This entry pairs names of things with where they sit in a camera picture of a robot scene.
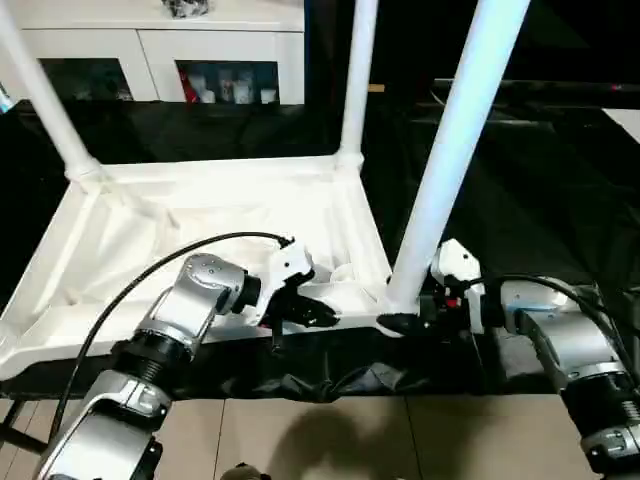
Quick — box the white plastic table top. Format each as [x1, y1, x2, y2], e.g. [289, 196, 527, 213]
[0, 152, 406, 381]

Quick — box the white plastic table leg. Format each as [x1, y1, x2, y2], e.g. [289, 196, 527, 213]
[385, 0, 531, 313]
[0, 8, 103, 183]
[336, 0, 381, 169]

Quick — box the black mat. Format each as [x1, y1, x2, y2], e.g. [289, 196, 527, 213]
[0, 95, 640, 403]

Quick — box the grey robot foot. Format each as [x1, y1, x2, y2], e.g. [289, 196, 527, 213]
[222, 466, 271, 480]

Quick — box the white flat board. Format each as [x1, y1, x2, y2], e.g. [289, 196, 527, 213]
[604, 108, 640, 141]

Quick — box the white cabinet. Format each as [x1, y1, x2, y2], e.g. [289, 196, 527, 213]
[0, 0, 307, 105]

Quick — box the grey object on cabinet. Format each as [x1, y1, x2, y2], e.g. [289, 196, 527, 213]
[165, 0, 211, 19]

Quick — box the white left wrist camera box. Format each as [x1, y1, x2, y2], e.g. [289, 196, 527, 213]
[244, 240, 315, 327]

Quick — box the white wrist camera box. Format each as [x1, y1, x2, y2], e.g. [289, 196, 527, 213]
[244, 240, 315, 327]
[430, 240, 487, 333]

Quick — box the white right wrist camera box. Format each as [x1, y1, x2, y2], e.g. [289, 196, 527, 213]
[430, 240, 487, 333]

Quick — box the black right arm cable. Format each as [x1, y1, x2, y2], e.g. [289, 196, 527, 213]
[470, 275, 640, 361]

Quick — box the black folding table frame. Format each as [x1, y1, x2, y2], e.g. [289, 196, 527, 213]
[0, 400, 43, 457]

